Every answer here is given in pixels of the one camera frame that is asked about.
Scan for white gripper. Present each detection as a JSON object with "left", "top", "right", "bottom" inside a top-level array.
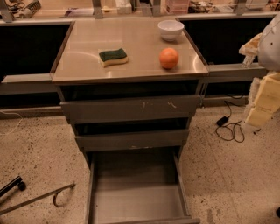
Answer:
[{"left": 239, "top": 33, "right": 280, "bottom": 128}]

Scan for white cable on floor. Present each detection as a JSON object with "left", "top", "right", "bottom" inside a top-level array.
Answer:
[{"left": 0, "top": 109, "right": 24, "bottom": 137}]

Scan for open bottom drawer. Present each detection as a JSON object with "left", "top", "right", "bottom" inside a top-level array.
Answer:
[{"left": 85, "top": 153, "right": 200, "bottom": 224}]

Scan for black chair caster leg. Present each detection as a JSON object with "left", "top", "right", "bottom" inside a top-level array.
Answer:
[{"left": 0, "top": 176, "right": 26, "bottom": 197}]

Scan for clear plastic water bottle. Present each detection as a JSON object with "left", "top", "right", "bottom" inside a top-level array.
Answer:
[{"left": 242, "top": 55, "right": 255, "bottom": 68}]

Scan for white bowl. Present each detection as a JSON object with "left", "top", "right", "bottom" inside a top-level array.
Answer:
[{"left": 157, "top": 20, "right": 184, "bottom": 41}]

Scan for grey rail left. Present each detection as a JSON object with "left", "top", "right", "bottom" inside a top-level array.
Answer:
[{"left": 0, "top": 73, "right": 57, "bottom": 95}]

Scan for green and yellow sponge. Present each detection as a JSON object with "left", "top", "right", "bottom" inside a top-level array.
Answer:
[{"left": 99, "top": 48, "right": 129, "bottom": 67}]

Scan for middle drawer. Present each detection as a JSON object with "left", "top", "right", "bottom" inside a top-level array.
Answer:
[{"left": 75, "top": 129, "right": 188, "bottom": 151}]

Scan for orange fruit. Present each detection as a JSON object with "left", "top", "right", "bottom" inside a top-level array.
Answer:
[{"left": 159, "top": 48, "right": 179, "bottom": 69}]

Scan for grey rail right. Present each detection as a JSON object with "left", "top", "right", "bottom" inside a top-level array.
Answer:
[{"left": 205, "top": 63, "right": 267, "bottom": 83}]

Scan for grey drawer cabinet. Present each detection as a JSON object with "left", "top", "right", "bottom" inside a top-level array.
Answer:
[{"left": 49, "top": 17, "right": 210, "bottom": 224}]

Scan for top drawer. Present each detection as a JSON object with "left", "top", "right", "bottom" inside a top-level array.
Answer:
[{"left": 60, "top": 94, "right": 200, "bottom": 123}]

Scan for black power adapter cable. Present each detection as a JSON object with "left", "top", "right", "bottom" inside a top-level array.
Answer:
[{"left": 214, "top": 94, "right": 246, "bottom": 144}]

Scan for metal bar with hook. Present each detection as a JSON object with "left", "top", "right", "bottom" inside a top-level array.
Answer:
[{"left": 0, "top": 183, "right": 75, "bottom": 215}]

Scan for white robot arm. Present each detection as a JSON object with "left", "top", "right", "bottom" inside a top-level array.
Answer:
[{"left": 239, "top": 14, "right": 280, "bottom": 128}]

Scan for grey rail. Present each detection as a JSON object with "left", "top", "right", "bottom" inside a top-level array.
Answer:
[
  {"left": 0, "top": 73, "right": 57, "bottom": 95},
  {"left": 205, "top": 63, "right": 267, "bottom": 83}
]

